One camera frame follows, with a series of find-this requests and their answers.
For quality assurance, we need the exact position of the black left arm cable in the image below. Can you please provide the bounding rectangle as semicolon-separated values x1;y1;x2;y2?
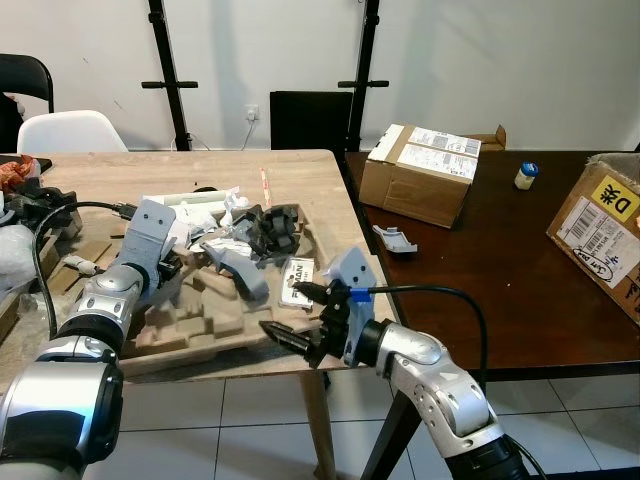
30;200;137;343

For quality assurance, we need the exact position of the dark brown table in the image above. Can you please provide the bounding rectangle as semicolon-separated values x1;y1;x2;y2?
340;150;640;480

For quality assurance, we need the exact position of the grey curved plastic piece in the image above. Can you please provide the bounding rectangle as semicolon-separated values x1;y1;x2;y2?
204;239;272;303

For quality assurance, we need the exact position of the orange potted plant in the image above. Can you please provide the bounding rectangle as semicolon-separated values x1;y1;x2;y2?
0;155;42;197

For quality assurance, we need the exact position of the small white tube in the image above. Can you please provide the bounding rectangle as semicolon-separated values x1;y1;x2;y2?
64;254;102;277

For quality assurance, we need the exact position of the white printed packet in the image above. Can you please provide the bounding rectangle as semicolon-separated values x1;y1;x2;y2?
282;256;317;307

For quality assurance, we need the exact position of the grey plastic bracket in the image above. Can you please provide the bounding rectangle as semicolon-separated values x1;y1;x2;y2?
372;224;420;257

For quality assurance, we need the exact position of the large open cardboard box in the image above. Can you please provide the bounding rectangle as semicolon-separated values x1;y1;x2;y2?
547;152;640;324

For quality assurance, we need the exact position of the cardboard box with white labels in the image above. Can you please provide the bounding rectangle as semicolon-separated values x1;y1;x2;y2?
358;123;482;230

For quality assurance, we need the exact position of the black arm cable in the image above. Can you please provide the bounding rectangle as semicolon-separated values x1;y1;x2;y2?
30;200;137;343
350;285;492;393

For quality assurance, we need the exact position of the orange pen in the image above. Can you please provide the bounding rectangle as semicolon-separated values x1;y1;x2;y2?
259;168;274;209

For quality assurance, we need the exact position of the small plain cardboard box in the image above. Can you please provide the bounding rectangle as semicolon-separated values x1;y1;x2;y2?
465;125;509;152

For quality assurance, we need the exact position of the large moulded pulp tray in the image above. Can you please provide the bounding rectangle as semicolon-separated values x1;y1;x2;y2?
40;203;353;378

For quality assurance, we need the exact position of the black chair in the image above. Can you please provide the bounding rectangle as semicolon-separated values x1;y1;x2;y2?
0;53;57;153

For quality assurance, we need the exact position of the small jar with blue lid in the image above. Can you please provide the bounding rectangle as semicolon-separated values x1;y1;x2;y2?
514;161;541;192

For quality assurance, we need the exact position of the black flat panel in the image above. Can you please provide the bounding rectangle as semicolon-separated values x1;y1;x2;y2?
269;90;354;152

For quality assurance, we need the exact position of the black crumpled object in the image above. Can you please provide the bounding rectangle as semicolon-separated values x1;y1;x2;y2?
244;202;307;260

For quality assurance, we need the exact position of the light wood table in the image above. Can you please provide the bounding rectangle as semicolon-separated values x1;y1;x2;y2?
0;150;401;480

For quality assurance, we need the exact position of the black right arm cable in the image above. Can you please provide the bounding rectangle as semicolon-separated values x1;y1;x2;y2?
350;285;492;393

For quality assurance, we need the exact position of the black tangled cable bundle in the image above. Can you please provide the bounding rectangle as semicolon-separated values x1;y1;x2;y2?
3;180;79;239

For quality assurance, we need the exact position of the black rack post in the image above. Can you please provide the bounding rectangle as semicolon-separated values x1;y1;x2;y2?
337;0;392;153
140;0;197;152

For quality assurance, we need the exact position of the white crumpled paper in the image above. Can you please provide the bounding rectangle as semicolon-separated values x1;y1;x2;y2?
144;185;252;243

